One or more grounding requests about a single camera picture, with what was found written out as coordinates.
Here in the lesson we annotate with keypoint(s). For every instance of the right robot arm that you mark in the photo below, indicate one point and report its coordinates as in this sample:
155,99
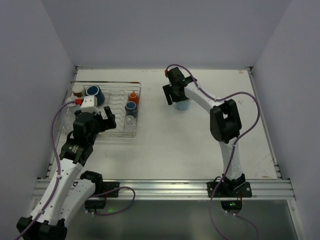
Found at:
224,124

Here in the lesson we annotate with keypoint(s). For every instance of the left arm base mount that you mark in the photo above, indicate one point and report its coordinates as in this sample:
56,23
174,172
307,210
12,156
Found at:
99,198

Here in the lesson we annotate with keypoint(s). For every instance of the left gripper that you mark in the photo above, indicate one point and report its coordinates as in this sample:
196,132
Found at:
104,121

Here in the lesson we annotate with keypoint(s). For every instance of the aluminium front rail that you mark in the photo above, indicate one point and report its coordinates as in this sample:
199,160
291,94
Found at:
260,189

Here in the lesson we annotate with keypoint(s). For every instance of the small blue cup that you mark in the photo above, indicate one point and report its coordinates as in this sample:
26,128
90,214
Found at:
131,109

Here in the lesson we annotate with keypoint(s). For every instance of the white upside-down cup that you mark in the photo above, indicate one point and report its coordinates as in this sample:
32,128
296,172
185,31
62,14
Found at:
72,106

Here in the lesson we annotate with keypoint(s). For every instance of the clear glass in rack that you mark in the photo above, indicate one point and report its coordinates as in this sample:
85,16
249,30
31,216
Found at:
130,124

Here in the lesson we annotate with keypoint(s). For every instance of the clear glass at left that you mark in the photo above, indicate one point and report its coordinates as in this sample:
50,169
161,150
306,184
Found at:
67,121

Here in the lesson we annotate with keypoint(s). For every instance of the orange cup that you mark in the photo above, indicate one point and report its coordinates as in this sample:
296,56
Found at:
133,97

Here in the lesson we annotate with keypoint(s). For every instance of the light blue mug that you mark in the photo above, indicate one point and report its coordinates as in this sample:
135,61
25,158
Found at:
182,105

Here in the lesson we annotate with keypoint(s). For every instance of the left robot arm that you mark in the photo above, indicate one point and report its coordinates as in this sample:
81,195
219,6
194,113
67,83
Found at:
69,188

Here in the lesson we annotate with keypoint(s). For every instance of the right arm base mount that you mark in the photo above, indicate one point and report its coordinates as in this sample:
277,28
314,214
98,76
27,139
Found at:
236,189

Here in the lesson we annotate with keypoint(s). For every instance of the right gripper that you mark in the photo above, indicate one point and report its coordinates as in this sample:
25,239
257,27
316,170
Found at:
172,90

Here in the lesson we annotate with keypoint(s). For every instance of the beige cup with brown band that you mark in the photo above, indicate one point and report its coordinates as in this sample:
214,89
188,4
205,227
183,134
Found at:
79,91

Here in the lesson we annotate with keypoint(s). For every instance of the dark blue mug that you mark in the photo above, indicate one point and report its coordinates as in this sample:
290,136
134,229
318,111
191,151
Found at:
95,90

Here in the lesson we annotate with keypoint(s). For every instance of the metal wire dish rack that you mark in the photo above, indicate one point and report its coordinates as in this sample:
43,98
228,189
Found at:
116,97

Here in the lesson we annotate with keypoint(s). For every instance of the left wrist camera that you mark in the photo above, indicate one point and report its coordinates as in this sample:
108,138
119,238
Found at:
89,104

